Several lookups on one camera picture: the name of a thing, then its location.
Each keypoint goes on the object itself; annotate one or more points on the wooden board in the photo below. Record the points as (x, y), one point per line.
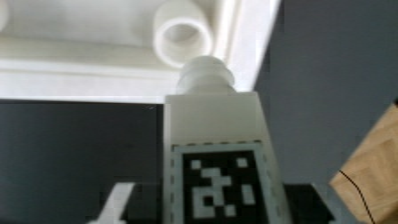
(367, 182)

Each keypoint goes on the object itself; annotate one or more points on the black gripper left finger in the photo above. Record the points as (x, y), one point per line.
(113, 213)

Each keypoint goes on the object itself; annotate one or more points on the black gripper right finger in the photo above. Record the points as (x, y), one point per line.
(308, 207)

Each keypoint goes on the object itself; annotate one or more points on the white square tabletop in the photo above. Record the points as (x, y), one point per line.
(95, 50)

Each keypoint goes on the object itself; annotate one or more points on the white table leg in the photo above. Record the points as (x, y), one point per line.
(223, 185)

